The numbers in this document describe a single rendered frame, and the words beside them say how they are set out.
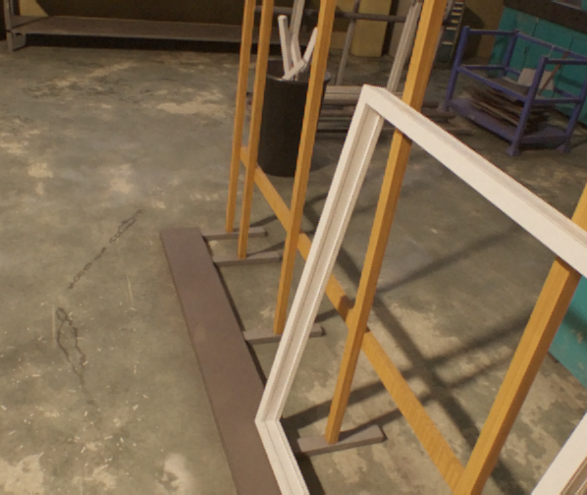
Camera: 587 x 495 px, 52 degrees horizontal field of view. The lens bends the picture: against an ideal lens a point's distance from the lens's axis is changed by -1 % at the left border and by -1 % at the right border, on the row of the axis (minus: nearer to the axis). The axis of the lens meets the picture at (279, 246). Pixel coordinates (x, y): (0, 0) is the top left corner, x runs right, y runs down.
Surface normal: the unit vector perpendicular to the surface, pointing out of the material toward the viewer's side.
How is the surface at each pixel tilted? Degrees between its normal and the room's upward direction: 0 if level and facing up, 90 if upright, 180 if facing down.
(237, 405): 0
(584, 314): 90
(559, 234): 82
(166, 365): 0
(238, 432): 0
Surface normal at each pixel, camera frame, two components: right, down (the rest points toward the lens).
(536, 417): 0.12, -0.85
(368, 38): 0.31, 0.52
